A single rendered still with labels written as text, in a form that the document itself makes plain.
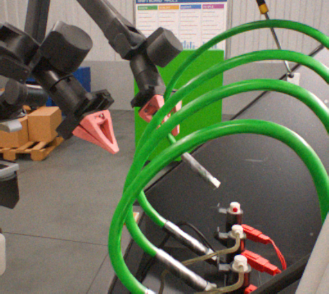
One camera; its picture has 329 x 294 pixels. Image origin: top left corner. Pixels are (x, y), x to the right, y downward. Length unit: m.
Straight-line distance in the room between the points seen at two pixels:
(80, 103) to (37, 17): 0.57
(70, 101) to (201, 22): 6.44
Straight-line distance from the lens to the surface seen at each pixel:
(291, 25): 0.64
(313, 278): 0.27
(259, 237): 0.63
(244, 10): 7.06
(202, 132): 0.35
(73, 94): 0.64
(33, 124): 4.81
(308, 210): 1.02
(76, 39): 0.62
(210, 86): 3.85
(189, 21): 7.04
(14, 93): 1.13
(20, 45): 0.66
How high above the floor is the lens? 1.39
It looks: 14 degrees down
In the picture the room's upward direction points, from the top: straight up
